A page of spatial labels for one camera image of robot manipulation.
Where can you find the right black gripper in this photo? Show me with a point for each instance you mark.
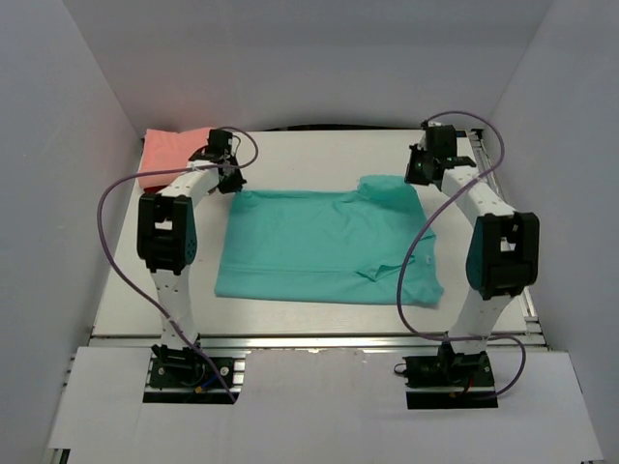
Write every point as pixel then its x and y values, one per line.
pixel 417 170

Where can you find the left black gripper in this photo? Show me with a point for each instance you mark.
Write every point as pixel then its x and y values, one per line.
pixel 232 180

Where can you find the teal t-shirt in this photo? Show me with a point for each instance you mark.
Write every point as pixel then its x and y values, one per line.
pixel 336 247

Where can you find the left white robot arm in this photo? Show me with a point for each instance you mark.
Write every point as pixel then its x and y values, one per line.
pixel 166 231

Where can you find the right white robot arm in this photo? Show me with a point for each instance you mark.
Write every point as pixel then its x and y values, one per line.
pixel 503 256

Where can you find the folded pink t-shirt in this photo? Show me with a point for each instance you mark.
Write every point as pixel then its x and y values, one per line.
pixel 168 150

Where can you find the folded red t-shirt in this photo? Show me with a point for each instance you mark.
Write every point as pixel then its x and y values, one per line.
pixel 154 189

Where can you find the black strip behind table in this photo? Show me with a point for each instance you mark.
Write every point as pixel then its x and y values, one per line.
pixel 342 127

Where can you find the aluminium front rail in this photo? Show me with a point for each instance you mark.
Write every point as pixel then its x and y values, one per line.
pixel 291 342

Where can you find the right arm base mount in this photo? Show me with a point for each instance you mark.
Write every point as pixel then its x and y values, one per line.
pixel 440 383

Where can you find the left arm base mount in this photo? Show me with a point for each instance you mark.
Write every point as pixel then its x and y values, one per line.
pixel 181 376

